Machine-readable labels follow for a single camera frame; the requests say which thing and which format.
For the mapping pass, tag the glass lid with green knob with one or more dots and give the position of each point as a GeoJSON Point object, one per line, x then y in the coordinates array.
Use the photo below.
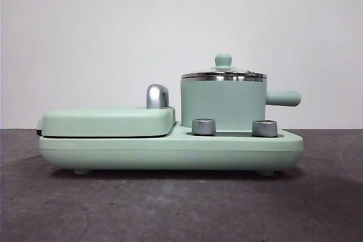
{"type": "Point", "coordinates": [223, 60]}

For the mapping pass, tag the green breakfast maker base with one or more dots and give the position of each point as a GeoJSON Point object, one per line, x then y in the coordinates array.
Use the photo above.
{"type": "Point", "coordinates": [170, 154]}

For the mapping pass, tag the green griddle cover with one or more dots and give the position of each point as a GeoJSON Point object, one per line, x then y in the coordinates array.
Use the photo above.
{"type": "Point", "coordinates": [105, 120]}

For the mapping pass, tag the silver control knob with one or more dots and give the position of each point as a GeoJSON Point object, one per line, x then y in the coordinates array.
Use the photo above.
{"type": "Point", "coordinates": [264, 128]}
{"type": "Point", "coordinates": [203, 126]}

